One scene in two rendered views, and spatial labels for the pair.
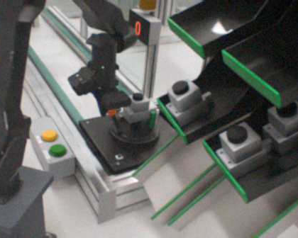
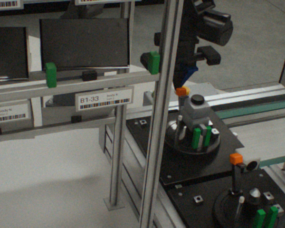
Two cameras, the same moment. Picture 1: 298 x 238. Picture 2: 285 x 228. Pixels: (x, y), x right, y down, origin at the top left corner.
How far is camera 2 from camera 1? 1.20 m
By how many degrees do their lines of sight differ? 78
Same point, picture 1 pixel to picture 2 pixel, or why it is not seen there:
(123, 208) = (108, 152)
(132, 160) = (141, 133)
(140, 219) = (99, 169)
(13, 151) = (70, 14)
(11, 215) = not seen: hidden behind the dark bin
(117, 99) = (145, 56)
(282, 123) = not seen: outside the picture
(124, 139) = (168, 124)
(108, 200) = (101, 127)
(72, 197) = not seen: hidden behind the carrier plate
